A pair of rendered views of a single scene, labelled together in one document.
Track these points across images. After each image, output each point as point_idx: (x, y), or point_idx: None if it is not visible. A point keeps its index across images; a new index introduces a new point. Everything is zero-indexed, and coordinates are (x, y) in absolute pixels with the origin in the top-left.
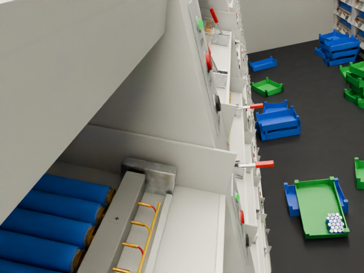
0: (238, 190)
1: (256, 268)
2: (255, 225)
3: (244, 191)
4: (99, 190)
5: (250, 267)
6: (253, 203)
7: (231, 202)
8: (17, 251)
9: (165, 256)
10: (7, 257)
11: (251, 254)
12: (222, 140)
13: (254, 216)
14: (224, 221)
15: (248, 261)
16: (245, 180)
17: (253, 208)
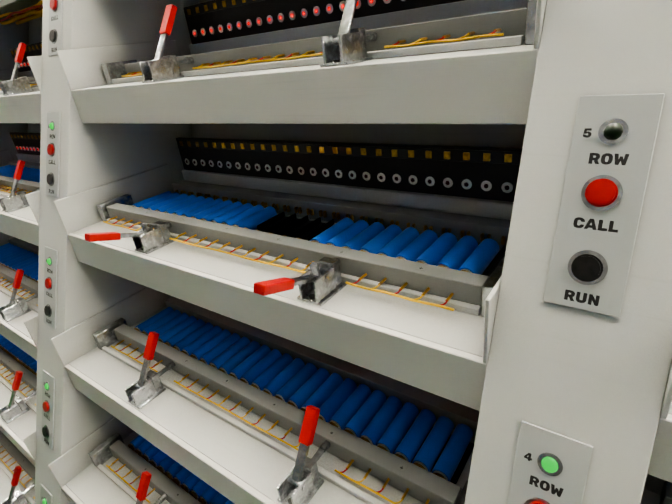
0: (125, 242)
1: (103, 384)
2: (56, 200)
3: (118, 246)
4: None
5: (54, 224)
6: (192, 447)
7: (46, 114)
8: None
9: None
10: None
11: (122, 388)
12: (57, 70)
13: (166, 429)
14: (31, 94)
15: (47, 194)
16: (129, 251)
17: (181, 438)
